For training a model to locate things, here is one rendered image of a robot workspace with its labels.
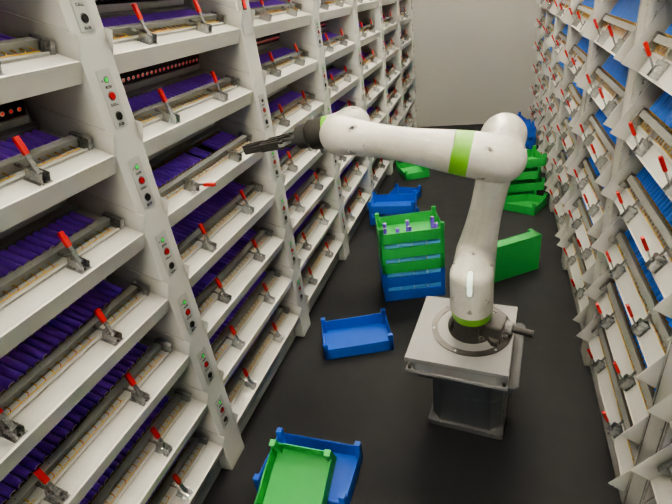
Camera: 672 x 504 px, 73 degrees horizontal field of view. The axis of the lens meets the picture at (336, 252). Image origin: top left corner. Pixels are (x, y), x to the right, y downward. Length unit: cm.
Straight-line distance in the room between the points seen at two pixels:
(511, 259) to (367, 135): 139
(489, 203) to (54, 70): 112
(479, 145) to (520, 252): 133
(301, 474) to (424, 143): 105
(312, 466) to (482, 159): 103
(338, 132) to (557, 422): 122
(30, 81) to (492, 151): 97
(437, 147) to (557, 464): 106
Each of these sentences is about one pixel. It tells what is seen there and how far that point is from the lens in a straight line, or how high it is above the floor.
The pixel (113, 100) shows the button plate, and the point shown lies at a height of 121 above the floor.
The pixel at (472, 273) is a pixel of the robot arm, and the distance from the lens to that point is 139.
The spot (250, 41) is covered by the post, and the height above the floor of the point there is 126.
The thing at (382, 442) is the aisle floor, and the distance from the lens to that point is 171.
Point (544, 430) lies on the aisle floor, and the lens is 179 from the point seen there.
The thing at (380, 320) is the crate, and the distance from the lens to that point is 217.
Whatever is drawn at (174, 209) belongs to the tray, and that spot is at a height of 91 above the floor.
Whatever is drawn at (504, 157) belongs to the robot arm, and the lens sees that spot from 118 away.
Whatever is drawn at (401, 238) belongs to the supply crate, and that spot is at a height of 35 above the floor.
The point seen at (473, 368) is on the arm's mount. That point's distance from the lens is 146.
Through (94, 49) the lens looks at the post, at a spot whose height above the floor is 132.
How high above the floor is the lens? 134
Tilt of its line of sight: 29 degrees down
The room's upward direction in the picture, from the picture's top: 8 degrees counter-clockwise
